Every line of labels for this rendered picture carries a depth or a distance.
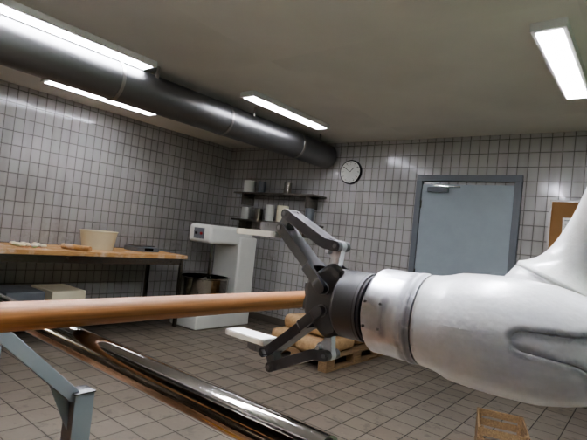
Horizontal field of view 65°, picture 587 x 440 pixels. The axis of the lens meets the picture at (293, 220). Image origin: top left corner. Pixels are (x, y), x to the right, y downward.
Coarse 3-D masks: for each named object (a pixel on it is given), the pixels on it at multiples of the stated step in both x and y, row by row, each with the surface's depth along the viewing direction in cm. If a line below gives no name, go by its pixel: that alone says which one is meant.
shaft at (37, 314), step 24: (0, 312) 44; (24, 312) 45; (48, 312) 47; (72, 312) 49; (96, 312) 51; (120, 312) 53; (144, 312) 56; (168, 312) 59; (192, 312) 62; (216, 312) 65; (240, 312) 70
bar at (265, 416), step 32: (0, 352) 121; (32, 352) 83; (96, 352) 46; (128, 352) 44; (64, 384) 88; (128, 384) 42; (160, 384) 39; (192, 384) 38; (64, 416) 89; (192, 416) 37; (224, 416) 34; (256, 416) 33; (288, 416) 33
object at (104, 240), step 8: (80, 232) 524; (88, 232) 516; (96, 232) 517; (104, 232) 520; (112, 232) 527; (88, 240) 518; (96, 240) 518; (104, 240) 522; (112, 240) 531; (96, 248) 520; (104, 248) 524; (112, 248) 536
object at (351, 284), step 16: (320, 272) 53; (336, 272) 51; (352, 272) 50; (368, 272) 50; (336, 288) 49; (352, 288) 48; (304, 304) 54; (320, 304) 52; (336, 304) 48; (352, 304) 47; (320, 320) 52; (336, 320) 48; (352, 320) 47; (352, 336) 48
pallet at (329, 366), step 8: (360, 344) 521; (296, 352) 468; (344, 352) 477; (352, 352) 482; (360, 352) 495; (352, 360) 487; (360, 360) 496; (368, 360) 510; (320, 368) 449; (328, 368) 448; (336, 368) 460
